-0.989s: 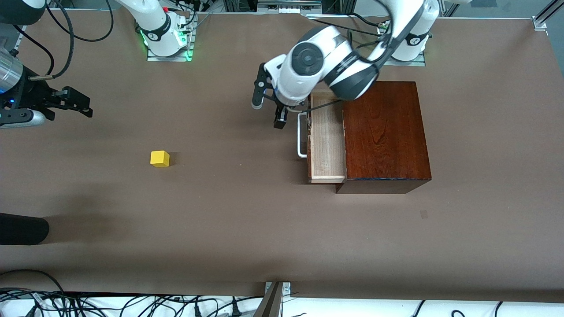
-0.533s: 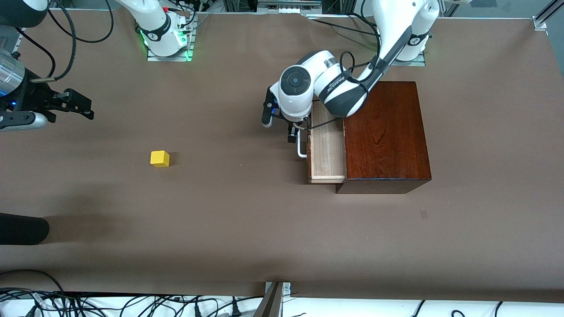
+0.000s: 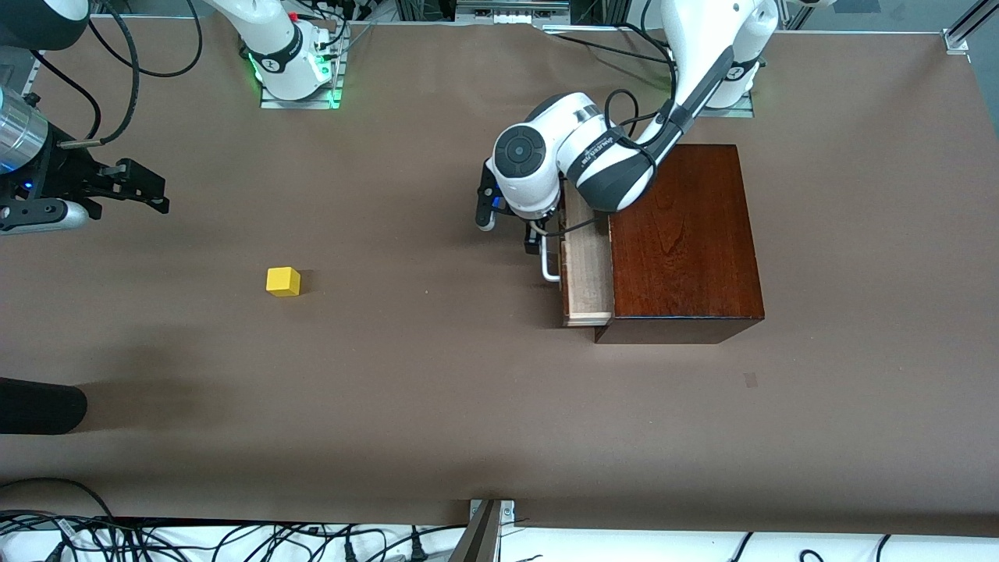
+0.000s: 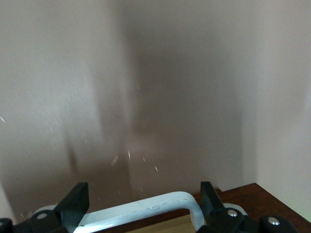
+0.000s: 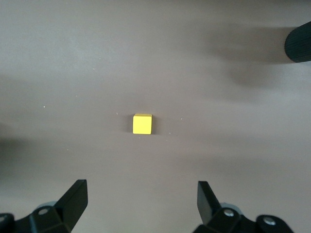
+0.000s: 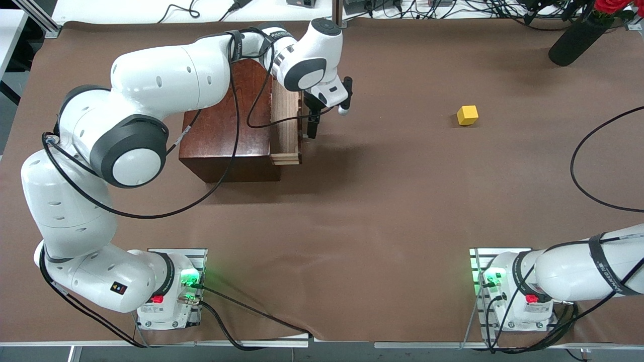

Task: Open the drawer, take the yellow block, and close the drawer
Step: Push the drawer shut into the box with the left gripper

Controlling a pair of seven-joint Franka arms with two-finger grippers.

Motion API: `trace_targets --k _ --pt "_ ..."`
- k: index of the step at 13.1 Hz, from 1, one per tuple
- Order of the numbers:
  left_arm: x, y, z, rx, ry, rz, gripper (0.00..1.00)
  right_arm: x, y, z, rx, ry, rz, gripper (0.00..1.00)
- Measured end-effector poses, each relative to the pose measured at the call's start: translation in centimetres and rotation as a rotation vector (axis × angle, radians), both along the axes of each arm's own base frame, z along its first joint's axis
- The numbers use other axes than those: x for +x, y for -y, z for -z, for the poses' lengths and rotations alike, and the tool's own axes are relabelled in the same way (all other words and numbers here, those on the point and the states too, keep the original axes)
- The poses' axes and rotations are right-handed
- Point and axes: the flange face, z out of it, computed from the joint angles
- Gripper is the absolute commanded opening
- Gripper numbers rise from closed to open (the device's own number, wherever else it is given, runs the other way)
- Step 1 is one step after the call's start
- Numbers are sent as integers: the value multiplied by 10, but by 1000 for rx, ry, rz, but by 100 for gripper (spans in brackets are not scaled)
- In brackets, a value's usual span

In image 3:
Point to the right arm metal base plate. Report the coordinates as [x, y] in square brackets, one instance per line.
[300, 103]

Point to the brown paper table cover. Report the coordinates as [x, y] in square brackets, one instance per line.
[390, 351]

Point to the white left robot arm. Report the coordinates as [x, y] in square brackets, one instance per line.
[538, 187]

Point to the yellow block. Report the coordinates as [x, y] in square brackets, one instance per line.
[282, 281]

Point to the grey metal post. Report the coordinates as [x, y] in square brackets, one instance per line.
[480, 542]

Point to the black equipment box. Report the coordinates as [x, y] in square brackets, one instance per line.
[597, 9]

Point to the aluminium side rail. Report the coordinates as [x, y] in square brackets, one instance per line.
[31, 74]

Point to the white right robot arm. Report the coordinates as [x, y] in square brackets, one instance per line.
[285, 55]

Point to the dark brown wooden cabinet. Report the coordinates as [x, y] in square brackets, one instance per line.
[687, 250]

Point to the black cylindrical object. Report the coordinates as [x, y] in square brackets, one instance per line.
[39, 406]

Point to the silver table corner bracket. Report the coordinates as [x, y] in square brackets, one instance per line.
[956, 40]

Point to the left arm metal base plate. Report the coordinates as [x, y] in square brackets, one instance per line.
[737, 112]

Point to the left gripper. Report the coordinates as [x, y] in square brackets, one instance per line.
[534, 238]

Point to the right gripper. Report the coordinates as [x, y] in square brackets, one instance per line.
[69, 173]

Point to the aluminium profile bar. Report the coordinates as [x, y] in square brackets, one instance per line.
[979, 14]

